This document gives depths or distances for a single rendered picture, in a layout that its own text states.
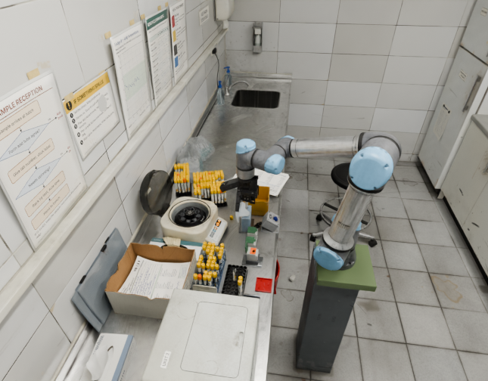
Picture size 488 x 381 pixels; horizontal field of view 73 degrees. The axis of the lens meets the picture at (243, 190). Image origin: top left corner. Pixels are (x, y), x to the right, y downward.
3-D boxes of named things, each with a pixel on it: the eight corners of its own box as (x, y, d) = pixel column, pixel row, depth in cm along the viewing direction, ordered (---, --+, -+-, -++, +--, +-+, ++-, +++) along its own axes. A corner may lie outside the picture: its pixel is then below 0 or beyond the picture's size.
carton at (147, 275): (183, 323, 126) (178, 300, 116) (112, 314, 129) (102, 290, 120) (199, 271, 145) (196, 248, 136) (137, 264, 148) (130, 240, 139)
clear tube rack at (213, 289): (217, 298, 134) (216, 288, 130) (194, 295, 135) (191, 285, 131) (226, 259, 150) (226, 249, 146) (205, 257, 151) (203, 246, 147)
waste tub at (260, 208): (268, 217, 173) (268, 202, 166) (242, 215, 174) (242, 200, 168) (268, 200, 183) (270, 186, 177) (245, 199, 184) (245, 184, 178)
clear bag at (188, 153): (206, 181, 197) (203, 155, 186) (176, 184, 195) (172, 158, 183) (202, 159, 217) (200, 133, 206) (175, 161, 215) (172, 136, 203)
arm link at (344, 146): (407, 122, 107) (278, 130, 137) (399, 134, 100) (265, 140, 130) (408, 154, 112) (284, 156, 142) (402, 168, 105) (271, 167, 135)
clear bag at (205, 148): (202, 165, 212) (200, 146, 203) (181, 157, 218) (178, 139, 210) (219, 150, 225) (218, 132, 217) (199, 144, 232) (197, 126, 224)
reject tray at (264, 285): (271, 293, 136) (271, 292, 136) (254, 291, 137) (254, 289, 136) (272, 280, 141) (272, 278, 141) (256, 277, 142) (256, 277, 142)
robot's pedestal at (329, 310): (327, 340, 210) (356, 247, 156) (330, 373, 194) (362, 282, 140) (296, 336, 212) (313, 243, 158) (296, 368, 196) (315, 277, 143)
